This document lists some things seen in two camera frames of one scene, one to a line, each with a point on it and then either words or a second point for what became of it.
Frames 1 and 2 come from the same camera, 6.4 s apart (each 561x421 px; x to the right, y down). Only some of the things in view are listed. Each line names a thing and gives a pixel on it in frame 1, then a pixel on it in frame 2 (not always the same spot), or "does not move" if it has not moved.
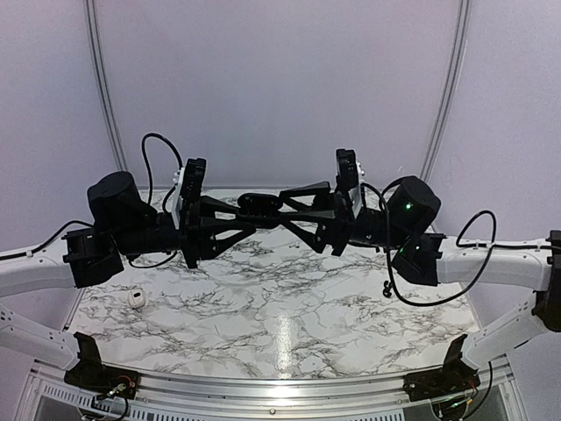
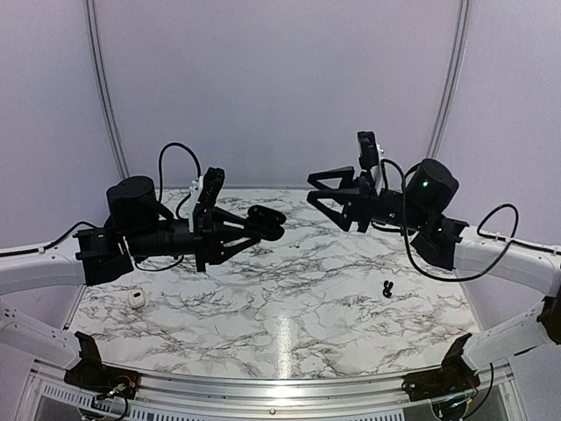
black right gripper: (323, 188) to (360, 203)
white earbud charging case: (136, 298) does not move
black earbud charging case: (259, 204) to (268, 223)
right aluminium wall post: (461, 51) does not move
